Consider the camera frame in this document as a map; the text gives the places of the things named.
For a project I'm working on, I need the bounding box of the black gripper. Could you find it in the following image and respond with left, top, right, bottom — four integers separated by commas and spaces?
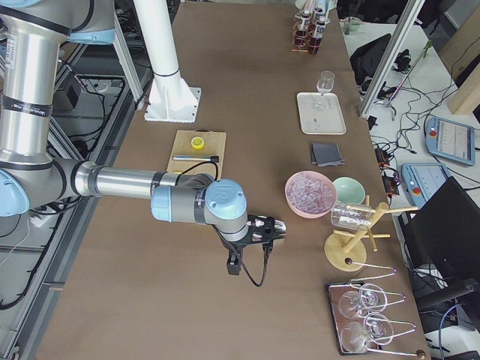
245, 214, 280, 244

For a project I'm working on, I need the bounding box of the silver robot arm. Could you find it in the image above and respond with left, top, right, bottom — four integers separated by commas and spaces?
1, 1, 286, 250

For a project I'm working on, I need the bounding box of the tea bottle far basket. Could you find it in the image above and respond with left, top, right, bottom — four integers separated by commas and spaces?
308, 15, 326, 55

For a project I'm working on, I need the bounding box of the tea bottle basket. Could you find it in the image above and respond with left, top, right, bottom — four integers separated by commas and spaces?
308, 15, 326, 55
292, 10, 312, 51

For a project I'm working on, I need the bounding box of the tea bottle centre basket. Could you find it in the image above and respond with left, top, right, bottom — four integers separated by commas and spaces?
292, 10, 312, 51

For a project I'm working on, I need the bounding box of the pink bowl of ice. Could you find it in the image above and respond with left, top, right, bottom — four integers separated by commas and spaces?
284, 171, 338, 219

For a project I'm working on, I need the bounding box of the metal ice scoop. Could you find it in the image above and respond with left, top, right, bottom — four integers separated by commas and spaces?
172, 154, 220, 163

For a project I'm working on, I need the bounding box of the wooden cup tree stand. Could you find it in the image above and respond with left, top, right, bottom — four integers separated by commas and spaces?
324, 196, 419, 272

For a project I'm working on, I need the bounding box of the green empty bowl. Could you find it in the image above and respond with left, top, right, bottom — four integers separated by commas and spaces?
333, 177, 366, 204

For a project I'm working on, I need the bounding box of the grey folded cloth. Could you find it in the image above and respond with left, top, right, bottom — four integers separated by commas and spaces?
310, 142, 344, 167

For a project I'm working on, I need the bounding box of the clear glass mug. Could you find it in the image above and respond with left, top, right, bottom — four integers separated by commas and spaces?
331, 202, 374, 230

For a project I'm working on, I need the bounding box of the wine glass upper rack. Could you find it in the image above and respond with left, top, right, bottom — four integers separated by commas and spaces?
338, 283, 389, 319

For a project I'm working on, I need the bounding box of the wine glass rack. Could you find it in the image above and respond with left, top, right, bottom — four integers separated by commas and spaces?
340, 313, 394, 353
338, 283, 389, 319

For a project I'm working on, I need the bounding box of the cream serving tray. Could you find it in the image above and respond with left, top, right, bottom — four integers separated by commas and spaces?
296, 92, 347, 135

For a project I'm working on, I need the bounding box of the dark glass holder tray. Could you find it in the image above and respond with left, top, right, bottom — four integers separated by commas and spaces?
325, 279, 395, 357

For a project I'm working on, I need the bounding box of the wine glass lower rack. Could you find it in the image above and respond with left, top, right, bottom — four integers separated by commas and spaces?
340, 313, 394, 353

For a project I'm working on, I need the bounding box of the clear wine glass on tray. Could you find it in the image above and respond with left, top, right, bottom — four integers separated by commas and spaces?
314, 70, 335, 110

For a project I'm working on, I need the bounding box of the blue teach pendant near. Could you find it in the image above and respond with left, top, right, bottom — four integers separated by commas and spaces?
400, 163, 451, 208

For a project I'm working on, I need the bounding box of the blue teach pendant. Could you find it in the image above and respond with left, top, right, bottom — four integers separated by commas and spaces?
400, 163, 451, 208
425, 116, 476, 167

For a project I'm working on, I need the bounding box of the black office chair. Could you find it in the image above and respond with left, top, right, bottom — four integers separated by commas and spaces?
397, 177, 479, 328

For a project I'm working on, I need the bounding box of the blue teach pendant far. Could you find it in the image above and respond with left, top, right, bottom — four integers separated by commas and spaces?
425, 116, 476, 167

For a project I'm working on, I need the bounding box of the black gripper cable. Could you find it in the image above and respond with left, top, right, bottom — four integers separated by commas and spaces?
213, 153, 272, 289

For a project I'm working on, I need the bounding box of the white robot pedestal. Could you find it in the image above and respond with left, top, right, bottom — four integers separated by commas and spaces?
134, 0, 201, 124

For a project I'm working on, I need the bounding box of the copper wire bottle basket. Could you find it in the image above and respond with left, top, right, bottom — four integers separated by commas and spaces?
292, 0, 329, 55

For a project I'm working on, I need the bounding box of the aluminium frame post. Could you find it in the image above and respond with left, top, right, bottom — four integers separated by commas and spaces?
358, 0, 425, 119

